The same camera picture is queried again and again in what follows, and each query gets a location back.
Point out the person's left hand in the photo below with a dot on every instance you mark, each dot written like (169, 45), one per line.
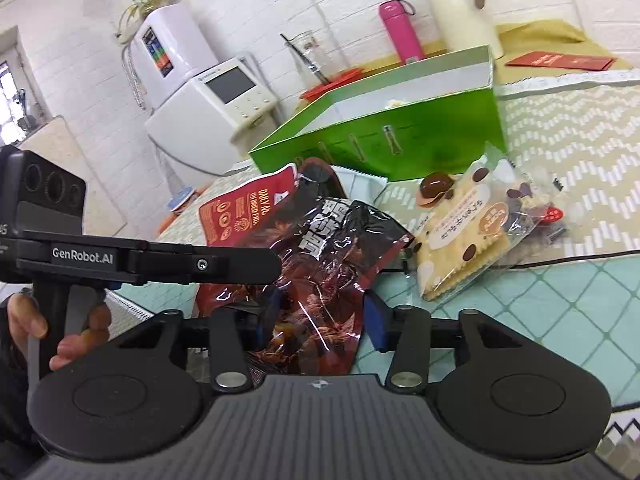
(75, 347)

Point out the blue round lid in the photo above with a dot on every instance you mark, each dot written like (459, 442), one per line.
(181, 199)

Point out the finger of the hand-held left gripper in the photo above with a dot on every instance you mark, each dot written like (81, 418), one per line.
(220, 264)

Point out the yellow tablecloth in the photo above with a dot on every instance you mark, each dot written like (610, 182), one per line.
(540, 37)

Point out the clear glass jar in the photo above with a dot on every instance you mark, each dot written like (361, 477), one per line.
(325, 55)

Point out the clear cracker packet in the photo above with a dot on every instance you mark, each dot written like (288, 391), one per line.
(460, 245)

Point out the dark red glossy snack bag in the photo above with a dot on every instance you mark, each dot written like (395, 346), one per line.
(325, 260)

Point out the red envelope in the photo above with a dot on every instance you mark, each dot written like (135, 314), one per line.
(560, 61)

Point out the orange plastic basket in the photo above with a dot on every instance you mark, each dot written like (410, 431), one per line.
(327, 87)

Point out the white appliance with screen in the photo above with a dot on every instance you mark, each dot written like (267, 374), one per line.
(200, 120)

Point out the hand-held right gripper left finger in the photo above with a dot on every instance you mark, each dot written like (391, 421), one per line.
(227, 335)

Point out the tall white water purifier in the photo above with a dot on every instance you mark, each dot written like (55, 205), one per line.
(170, 45)

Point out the green cardboard box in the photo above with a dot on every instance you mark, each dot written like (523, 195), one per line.
(350, 135)

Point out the cream thermos jug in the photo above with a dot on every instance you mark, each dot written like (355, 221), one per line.
(460, 10)

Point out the black stick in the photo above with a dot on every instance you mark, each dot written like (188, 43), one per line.
(307, 62)

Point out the pink thermos bottle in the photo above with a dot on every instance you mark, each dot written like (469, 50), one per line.
(400, 30)

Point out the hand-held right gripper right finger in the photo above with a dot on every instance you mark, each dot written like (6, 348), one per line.
(380, 320)

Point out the red snack pouch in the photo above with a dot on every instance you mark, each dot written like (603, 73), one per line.
(240, 205)

